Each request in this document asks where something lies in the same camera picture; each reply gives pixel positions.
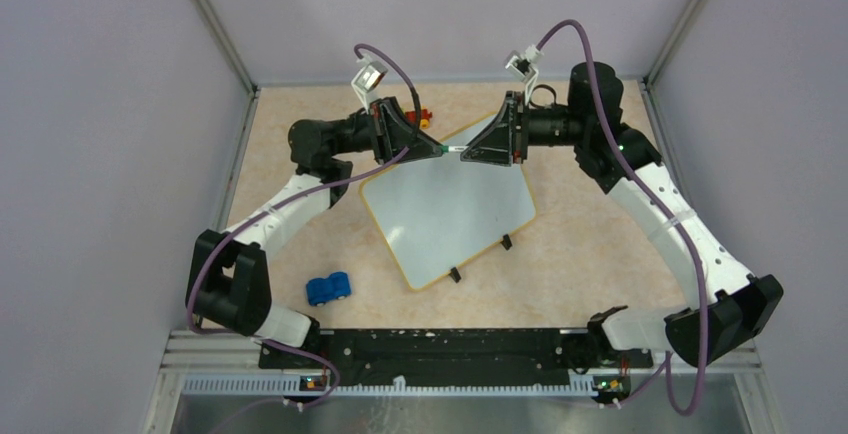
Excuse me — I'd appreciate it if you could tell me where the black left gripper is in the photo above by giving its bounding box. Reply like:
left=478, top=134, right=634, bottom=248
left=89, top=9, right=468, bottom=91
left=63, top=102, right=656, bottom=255
left=331, top=96, right=444, bottom=165

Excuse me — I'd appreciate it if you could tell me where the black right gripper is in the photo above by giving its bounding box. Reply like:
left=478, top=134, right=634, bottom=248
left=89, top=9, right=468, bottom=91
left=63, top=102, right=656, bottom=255
left=460, top=92, right=588, bottom=167

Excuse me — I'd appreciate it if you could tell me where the green white marker pen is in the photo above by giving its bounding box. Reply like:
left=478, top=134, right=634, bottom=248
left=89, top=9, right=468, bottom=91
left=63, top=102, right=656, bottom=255
left=441, top=145, right=468, bottom=153

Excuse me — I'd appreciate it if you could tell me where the yellow-framed whiteboard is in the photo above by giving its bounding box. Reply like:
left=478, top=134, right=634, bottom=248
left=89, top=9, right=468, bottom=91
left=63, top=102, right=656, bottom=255
left=359, top=152, right=537, bottom=291

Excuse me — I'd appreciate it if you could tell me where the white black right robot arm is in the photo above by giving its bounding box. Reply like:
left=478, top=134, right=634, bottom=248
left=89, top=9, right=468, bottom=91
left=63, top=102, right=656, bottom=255
left=460, top=63, right=784, bottom=367

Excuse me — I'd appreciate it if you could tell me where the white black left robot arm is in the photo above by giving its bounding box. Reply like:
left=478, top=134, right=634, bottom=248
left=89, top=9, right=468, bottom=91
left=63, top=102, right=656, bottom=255
left=185, top=97, right=446, bottom=368

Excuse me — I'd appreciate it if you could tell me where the black whiteboard clip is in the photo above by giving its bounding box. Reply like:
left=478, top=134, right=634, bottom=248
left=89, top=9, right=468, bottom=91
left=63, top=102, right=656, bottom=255
left=500, top=234, right=513, bottom=251
left=449, top=267, right=461, bottom=283

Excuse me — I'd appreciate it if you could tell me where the red toy train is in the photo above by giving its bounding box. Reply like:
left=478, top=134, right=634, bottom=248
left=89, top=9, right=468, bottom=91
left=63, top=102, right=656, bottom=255
left=404, top=108, right=433, bottom=130

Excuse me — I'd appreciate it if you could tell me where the blue toy car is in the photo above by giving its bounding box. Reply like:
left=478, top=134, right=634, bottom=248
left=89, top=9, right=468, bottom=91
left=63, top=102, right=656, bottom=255
left=306, top=271, right=352, bottom=307

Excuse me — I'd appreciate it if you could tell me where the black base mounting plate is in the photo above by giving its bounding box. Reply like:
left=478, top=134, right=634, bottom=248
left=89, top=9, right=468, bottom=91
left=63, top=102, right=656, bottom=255
left=258, top=328, right=654, bottom=387

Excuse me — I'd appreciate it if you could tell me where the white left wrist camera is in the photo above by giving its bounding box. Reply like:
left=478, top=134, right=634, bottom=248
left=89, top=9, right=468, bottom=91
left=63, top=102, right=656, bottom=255
left=350, top=57, right=388, bottom=110

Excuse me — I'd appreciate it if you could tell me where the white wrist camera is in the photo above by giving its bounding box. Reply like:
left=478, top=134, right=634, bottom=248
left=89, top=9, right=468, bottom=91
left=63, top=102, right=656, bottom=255
left=505, top=44, right=543, bottom=106
left=350, top=57, right=388, bottom=110

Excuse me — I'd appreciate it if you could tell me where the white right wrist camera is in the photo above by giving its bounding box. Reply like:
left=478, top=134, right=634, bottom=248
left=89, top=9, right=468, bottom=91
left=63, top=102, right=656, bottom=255
left=505, top=44, right=543, bottom=106

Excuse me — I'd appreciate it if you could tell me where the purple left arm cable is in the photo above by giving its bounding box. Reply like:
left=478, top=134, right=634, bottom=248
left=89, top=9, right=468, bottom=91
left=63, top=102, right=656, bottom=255
left=185, top=43, right=432, bottom=434

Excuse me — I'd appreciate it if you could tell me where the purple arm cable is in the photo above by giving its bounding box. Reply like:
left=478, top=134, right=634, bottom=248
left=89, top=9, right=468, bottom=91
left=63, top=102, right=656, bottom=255
left=185, top=43, right=432, bottom=434
left=535, top=18, right=711, bottom=418

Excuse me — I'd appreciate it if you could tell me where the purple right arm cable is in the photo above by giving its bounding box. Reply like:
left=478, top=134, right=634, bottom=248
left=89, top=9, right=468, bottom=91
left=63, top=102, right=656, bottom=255
left=535, top=18, right=711, bottom=418

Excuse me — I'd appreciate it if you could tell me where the aluminium frame rail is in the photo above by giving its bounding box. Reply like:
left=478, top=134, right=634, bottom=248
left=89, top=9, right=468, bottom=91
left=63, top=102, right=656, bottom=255
left=141, top=328, right=786, bottom=434

